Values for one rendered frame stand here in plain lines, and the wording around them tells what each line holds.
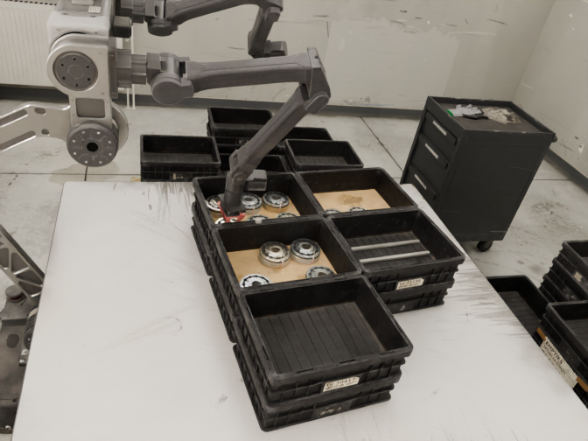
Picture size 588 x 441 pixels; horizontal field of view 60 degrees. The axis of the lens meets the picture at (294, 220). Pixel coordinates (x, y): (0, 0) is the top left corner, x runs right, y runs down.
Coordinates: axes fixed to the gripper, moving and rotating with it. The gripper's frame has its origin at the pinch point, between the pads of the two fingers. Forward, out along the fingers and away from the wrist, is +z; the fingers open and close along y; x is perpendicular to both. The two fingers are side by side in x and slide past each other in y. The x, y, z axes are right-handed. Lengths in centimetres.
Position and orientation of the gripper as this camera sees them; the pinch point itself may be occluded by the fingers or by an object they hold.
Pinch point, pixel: (229, 223)
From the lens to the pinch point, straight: 175.3
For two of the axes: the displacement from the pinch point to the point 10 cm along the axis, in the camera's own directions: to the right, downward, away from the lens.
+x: -8.8, 1.3, -4.6
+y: -4.4, -5.9, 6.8
